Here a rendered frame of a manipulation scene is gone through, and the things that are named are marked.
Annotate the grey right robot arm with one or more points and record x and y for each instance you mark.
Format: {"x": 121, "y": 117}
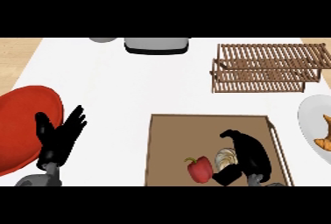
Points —
{"x": 259, "y": 180}

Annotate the pale frosted cupcake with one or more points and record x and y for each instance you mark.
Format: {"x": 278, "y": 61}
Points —
{"x": 225, "y": 159}

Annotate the white round plate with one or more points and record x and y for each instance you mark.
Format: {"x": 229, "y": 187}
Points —
{"x": 312, "y": 122}

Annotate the grey and black appliance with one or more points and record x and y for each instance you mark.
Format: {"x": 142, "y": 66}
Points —
{"x": 157, "y": 45}

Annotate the grey round object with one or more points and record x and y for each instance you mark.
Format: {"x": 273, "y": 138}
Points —
{"x": 102, "y": 39}

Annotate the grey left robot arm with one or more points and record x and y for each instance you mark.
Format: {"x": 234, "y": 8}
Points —
{"x": 40, "y": 178}

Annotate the golden croissant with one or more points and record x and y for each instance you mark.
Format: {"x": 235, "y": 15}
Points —
{"x": 325, "y": 137}

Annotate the brown wooden tray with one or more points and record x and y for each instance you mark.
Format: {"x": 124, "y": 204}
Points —
{"x": 180, "y": 140}

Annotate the red round plate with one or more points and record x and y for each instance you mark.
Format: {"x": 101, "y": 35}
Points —
{"x": 24, "y": 128}

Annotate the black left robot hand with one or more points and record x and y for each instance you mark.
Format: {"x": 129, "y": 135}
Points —
{"x": 59, "y": 140}

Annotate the red bell pepper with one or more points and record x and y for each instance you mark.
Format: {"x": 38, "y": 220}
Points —
{"x": 200, "y": 169}

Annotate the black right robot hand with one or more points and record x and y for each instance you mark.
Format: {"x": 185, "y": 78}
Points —
{"x": 251, "y": 154}

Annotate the brown wooden tiered shelf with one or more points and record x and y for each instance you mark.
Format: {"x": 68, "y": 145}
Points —
{"x": 266, "y": 67}

